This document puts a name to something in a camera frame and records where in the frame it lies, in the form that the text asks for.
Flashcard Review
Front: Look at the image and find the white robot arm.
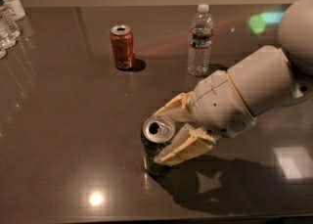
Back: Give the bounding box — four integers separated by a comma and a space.
154, 0, 313, 166

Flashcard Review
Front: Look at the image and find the clear water bottle at edge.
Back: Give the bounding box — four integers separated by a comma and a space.
0, 0, 21, 49

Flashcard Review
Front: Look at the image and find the white labelled bottle at edge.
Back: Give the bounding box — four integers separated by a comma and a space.
3, 0, 26, 21

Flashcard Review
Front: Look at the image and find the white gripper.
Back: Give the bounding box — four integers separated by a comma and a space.
154, 70, 256, 166

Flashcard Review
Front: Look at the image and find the orange soda can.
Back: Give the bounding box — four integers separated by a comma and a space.
110, 24, 135, 70

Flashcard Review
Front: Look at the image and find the clear plastic water bottle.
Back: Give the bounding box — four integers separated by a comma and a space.
188, 4, 214, 76

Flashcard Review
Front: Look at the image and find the green soda can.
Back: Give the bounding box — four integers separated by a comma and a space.
141, 115, 176, 176

